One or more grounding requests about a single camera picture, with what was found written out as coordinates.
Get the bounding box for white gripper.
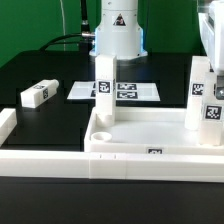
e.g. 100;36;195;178
197;0;224;100

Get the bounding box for white desk top tray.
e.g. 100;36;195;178
84;107;224;156

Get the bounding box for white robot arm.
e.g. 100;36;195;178
89;0;224;76

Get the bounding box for marker sheet with tags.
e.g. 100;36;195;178
67;81;160;102

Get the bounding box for black cable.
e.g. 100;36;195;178
39;0;98;52

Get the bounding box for white thin cable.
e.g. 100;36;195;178
59;0;67;52

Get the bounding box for white U-shaped fence frame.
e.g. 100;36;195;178
0;107;224;184

